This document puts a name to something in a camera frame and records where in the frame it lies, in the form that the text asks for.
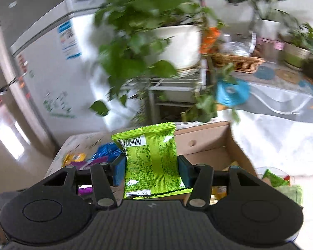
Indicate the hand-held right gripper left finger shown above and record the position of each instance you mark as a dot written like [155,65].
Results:
[119,172]

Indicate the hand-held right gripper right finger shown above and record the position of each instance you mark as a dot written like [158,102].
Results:
[185,172]

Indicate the cardboard box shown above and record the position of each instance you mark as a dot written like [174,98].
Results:
[206,145]

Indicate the light blue snack packet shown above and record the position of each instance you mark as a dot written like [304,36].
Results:
[107,151]

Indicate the purple snack packet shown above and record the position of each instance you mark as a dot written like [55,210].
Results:
[86,165]

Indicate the yellow snack packet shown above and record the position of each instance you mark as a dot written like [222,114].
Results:
[74,158]

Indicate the white metal plant rack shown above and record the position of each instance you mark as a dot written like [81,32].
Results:
[172,88]

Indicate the blue round object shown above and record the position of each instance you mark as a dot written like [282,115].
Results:
[233,92]

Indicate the white refrigerator with green print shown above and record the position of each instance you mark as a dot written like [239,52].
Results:
[54,78]

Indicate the grey tablecloth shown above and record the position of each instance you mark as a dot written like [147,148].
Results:
[281,101]

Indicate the wicker basket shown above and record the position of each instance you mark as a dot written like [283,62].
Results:
[237,61]

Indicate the large white plant pot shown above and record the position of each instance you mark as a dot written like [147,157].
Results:
[182,47]

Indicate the teal round coaster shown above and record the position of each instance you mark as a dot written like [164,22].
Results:
[264,73]

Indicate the orange plastic item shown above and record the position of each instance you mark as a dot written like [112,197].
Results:
[210,40]

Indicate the clear plastic bag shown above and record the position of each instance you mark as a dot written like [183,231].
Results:
[234,45]

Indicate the brown round coaster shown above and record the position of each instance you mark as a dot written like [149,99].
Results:
[288,76]

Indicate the trailing green pothos plant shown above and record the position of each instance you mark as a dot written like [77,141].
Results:
[135,18]

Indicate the small plant in striped pot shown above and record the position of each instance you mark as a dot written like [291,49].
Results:
[298,52]

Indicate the tall leafy potted plant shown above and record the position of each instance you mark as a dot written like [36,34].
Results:
[266,2]

